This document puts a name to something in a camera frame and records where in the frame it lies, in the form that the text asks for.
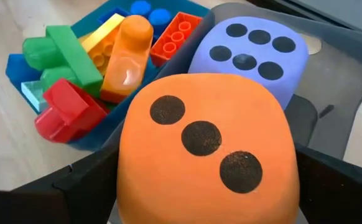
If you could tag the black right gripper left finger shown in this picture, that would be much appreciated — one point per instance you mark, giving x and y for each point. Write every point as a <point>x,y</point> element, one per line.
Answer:
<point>90,193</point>

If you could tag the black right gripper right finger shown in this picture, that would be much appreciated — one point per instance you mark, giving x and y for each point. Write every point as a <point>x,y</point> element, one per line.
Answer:
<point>339,193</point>

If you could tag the red stepped toy block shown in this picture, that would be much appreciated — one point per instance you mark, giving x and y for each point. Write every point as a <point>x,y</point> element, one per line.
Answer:
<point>69,109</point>

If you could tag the orange foam die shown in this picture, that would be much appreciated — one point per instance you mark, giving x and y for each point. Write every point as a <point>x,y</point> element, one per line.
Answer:
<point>199,180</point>

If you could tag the light cyan brick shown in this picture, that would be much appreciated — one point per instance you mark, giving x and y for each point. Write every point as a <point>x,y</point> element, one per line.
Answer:
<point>33,91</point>

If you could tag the green two-stud toy block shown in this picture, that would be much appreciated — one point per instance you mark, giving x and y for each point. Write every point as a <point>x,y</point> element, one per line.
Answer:
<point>72,53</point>

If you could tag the blue single-stud toy block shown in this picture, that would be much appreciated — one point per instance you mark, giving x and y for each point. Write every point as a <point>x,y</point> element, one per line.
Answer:
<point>16,70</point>

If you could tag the purple foam die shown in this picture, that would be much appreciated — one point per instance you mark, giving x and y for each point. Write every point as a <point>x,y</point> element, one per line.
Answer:
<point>252,77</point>

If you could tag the orange angled toy block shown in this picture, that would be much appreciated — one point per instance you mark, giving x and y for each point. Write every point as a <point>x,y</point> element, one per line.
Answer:
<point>131,53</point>

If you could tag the yellow studded brick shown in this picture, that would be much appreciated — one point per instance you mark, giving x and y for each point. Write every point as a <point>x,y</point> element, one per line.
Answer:
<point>104,31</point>

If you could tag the small orange studded brick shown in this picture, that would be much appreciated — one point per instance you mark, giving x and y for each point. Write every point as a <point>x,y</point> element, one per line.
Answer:
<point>176,34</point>

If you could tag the blue two-stud toy block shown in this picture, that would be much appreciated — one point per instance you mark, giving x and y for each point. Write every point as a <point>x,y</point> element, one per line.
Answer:
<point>115,12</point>
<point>159,15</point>

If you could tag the dark translucent plastic bin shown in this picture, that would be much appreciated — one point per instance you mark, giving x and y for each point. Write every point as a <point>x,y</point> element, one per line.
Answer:
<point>339,77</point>

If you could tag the teal plastic bin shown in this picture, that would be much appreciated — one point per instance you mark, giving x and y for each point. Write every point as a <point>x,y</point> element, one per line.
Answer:
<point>174,4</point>

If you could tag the black aluminium table frame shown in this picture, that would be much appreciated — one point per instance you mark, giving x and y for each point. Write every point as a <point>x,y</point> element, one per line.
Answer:
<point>280,4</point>

